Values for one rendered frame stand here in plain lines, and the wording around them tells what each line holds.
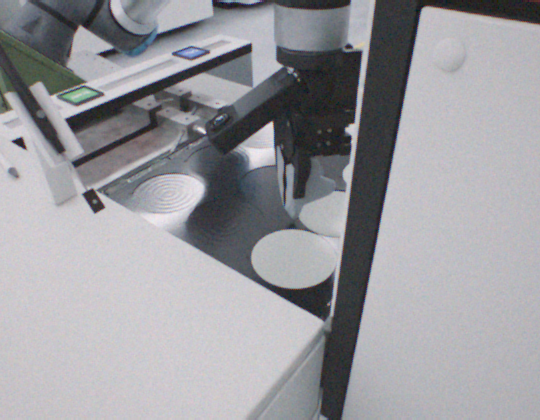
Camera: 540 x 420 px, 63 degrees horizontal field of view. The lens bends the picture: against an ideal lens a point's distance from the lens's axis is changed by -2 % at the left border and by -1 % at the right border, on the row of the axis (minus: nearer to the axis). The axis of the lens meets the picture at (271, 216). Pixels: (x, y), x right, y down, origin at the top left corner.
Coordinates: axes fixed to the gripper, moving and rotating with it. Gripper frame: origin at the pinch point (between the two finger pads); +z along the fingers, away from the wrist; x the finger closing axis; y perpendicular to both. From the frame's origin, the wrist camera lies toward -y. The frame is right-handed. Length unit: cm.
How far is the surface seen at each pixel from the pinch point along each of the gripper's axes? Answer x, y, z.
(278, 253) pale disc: -5.2, -2.9, 2.3
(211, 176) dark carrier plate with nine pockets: 13.6, -7.4, 1.5
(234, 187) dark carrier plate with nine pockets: 9.7, -4.8, 1.5
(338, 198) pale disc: 2.8, 8.4, 1.7
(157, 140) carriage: 30.8, -13.9, 2.6
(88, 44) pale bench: 339, -47, 59
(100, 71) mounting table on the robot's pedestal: 86, -25, 6
